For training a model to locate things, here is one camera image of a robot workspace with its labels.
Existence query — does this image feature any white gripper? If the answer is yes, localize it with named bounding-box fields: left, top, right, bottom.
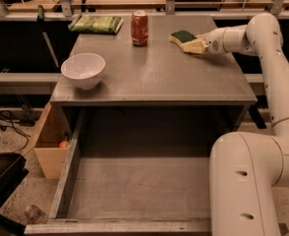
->
left=183, top=29, right=224, bottom=54

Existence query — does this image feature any green and yellow sponge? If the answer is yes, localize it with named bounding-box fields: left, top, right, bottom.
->
left=168, top=30, right=196, bottom=50

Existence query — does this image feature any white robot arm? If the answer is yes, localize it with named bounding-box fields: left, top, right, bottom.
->
left=181, top=13, right=289, bottom=236

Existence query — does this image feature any grey cabinet with top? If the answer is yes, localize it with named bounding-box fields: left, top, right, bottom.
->
left=51, top=15, right=257, bottom=142

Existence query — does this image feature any open grey top drawer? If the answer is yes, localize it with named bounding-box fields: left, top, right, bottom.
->
left=24, top=107, right=227, bottom=236

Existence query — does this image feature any orange soda can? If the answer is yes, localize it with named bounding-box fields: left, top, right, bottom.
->
left=131, top=10, right=148, bottom=46

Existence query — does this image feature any green chip bag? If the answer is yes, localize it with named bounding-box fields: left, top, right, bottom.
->
left=68, top=15, right=124, bottom=34

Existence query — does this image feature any white bowl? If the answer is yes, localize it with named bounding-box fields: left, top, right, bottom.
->
left=61, top=53, right=105, bottom=89

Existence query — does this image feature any small orange ball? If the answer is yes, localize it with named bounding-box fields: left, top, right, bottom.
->
left=59, top=141, right=68, bottom=148

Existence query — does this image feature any wooden box on floor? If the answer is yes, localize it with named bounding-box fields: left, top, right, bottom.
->
left=33, top=102, right=69, bottom=180

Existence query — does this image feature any clear glass jar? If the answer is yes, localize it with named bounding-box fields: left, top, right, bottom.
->
left=25, top=205, right=47, bottom=224

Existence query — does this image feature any green handled tool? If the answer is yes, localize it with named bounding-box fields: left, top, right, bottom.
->
left=36, top=5, right=59, bottom=68

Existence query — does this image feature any black floor cable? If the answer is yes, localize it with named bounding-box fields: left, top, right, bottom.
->
left=0, top=86, right=31, bottom=153

